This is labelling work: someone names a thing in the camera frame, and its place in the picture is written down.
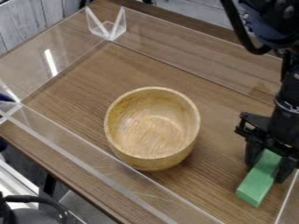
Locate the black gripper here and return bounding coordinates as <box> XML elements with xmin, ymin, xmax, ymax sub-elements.
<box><xmin>235</xmin><ymin>95</ymin><xmax>299</xmax><ymax>183</ymax></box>

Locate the green rectangular block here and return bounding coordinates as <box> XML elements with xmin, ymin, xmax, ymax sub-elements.
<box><xmin>236</xmin><ymin>150</ymin><xmax>282</xmax><ymax>207</ymax></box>

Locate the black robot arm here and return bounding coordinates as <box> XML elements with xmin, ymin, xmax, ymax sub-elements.
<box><xmin>219</xmin><ymin>0</ymin><xmax>299</xmax><ymax>183</ymax></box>

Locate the brown wooden bowl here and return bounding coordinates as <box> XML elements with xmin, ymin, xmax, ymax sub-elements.
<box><xmin>104</xmin><ymin>87</ymin><xmax>202</xmax><ymax>171</ymax></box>

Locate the black table leg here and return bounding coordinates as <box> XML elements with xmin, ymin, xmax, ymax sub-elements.
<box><xmin>43</xmin><ymin>174</ymin><xmax>58</xmax><ymax>196</ymax></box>

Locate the clear acrylic tray enclosure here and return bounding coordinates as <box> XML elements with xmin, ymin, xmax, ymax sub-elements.
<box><xmin>0</xmin><ymin>3</ymin><xmax>299</xmax><ymax>224</ymax></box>

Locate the grey metal base plate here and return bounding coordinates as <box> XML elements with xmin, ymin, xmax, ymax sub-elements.
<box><xmin>60</xmin><ymin>191</ymin><xmax>118</xmax><ymax>224</ymax></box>

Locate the black cable lower left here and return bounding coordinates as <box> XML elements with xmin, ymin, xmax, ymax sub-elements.
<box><xmin>0</xmin><ymin>194</ymin><xmax>70</xmax><ymax>224</ymax></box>

